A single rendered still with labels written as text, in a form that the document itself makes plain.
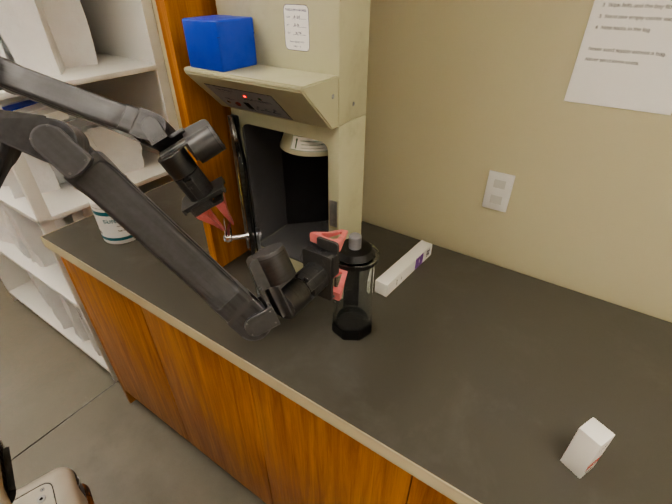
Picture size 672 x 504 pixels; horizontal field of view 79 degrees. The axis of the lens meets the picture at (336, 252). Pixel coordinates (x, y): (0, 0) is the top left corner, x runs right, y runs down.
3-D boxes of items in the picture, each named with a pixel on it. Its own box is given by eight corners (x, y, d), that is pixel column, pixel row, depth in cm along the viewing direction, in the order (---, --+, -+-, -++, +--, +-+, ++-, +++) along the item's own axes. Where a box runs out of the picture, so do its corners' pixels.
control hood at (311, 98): (229, 103, 99) (222, 59, 94) (339, 127, 84) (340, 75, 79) (191, 115, 91) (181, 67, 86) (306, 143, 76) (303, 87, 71)
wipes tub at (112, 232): (130, 220, 146) (117, 182, 137) (153, 231, 140) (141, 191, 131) (95, 237, 137) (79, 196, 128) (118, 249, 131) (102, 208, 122)
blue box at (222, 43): (225, 60, 92) (218, 14, 87) (258, 64, 88) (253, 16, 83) (189, 67, 85) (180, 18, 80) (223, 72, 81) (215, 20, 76)
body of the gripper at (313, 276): (336, 253, 74) (312, 274, 69) (336, 296, 80) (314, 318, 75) (307, 243, 78) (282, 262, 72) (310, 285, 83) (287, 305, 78)
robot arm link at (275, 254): (243, 322, 75) (250, 340, 67) (215, 268, 71) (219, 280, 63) (301, 292, 78) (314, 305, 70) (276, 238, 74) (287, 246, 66)
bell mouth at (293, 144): (308, 128, 113) (307, 108, 110) (362, 140, 105) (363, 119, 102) (264, 147, 101) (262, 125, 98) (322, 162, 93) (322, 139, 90)
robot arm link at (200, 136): (156, 138, 87) (137, 122, 79) (201, 110, 88) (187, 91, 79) (185, 184, 87) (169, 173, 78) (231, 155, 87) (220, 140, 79)
